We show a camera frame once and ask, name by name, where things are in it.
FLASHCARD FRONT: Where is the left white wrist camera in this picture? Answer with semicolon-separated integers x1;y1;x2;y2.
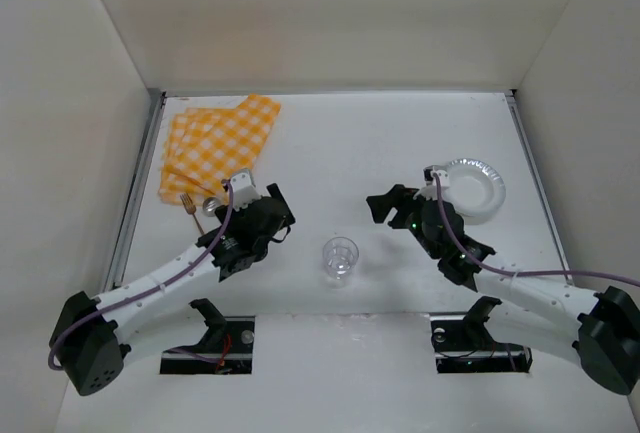
223;168;261;211

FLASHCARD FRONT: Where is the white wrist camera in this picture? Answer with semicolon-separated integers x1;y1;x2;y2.
223;168;261;211
423;165;450;200

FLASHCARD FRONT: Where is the copper fork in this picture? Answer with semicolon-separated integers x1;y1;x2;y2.
180;193;204;235

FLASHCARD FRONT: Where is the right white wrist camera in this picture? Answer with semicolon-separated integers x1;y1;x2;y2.
423;165;450;200

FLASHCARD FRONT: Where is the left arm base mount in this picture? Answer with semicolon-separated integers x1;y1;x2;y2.
159;299;256;376

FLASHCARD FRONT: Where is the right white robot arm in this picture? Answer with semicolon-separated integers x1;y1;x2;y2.
366;184;639;396

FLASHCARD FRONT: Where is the clear plastic cup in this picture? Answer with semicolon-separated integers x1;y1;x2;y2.
322;237;359;288

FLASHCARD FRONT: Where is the white round plate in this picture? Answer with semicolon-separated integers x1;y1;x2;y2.
442;158;506;224

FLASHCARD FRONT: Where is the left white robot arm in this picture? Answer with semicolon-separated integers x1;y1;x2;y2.
48;181;295;396

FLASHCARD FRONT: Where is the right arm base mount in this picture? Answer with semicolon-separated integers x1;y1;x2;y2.
430;297;533;374

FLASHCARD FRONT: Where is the silver spoon copper handle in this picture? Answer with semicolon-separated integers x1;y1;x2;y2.
201;196;224;218

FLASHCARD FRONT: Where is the yellow checkered cloth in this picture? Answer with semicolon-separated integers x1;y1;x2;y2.
158;94;281;205

